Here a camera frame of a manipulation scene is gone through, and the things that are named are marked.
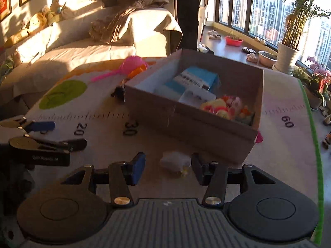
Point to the small black toy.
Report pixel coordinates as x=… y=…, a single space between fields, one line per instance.
x=118 y=92

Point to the pink orchid plant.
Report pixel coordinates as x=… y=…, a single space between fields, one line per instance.
x=320 y=69

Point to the pink and yellow plush toy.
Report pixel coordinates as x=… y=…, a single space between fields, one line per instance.
x=227 y=107

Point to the orange plastic bowl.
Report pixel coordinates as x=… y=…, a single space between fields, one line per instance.
x=137 y=72

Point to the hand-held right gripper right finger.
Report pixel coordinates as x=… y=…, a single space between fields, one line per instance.
x=197 y=169

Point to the grey bowl planter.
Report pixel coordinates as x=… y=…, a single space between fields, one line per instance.
x=267 y=58

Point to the pair of white slippers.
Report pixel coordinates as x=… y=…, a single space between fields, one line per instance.
x=214 y=35

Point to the palm plant in white pot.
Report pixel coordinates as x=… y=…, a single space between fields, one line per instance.
x=288 y=55

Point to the small white soft object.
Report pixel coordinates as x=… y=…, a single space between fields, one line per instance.
x=173 y=161

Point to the printed play mat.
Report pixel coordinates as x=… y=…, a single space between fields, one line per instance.
x=103 y=124

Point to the brown cardboard box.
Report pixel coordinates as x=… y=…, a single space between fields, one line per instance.
x=196 y=134

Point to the beige covered sofa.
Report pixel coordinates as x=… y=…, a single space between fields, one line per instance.
x=85 y=33

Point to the beige bear plush toy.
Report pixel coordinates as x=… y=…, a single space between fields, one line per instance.
x=54 y=9

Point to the pink plastic strainer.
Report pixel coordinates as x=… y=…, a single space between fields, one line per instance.
x=133 y=66

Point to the blue and white carton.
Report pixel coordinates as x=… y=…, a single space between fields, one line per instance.
x=196 y=78

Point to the yellow lion plush toy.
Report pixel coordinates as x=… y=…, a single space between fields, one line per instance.
x=35 y=23

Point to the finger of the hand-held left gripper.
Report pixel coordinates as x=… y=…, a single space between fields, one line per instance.
x=42 y=126
x=76 y=144

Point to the white upright stick cleaner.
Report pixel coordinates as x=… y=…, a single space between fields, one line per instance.
x=203 y=15

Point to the green baby clothes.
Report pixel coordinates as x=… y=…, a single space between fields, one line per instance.
x=5 y=69

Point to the crumpled beige blanket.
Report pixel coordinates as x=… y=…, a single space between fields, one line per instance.
x=124 y=20

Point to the clear plastic blister pack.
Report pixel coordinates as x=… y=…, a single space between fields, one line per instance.
x=196 y=97

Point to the red plastic basin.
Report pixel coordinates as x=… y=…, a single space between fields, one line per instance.
x=234 y=41

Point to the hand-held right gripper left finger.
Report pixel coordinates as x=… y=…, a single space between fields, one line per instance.
x=138 y=169

